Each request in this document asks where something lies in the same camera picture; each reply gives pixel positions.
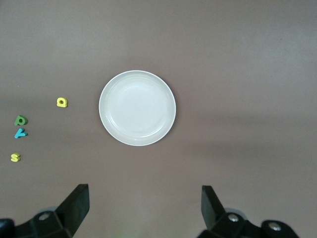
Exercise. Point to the beige round plate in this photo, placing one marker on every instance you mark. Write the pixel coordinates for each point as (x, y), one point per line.
(137, 108)

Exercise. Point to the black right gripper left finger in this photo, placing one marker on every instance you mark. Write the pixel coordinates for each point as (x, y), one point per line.
(67, 218)

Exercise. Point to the brown table cover sheet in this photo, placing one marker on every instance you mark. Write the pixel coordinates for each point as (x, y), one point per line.
(223, 49)

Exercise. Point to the yellow foam letter s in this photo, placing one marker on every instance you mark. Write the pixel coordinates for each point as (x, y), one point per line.
(15, 157)

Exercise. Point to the green foam letter d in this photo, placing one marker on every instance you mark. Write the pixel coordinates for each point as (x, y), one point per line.
(20, 120)

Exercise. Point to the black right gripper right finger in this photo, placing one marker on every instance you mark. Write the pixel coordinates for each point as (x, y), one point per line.
(218, 223)

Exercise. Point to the teal foam letter y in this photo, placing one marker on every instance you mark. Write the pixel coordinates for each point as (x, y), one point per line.
(20, 134)

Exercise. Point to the yellow foam letter a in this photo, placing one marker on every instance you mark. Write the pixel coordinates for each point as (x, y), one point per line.
(62, 102)

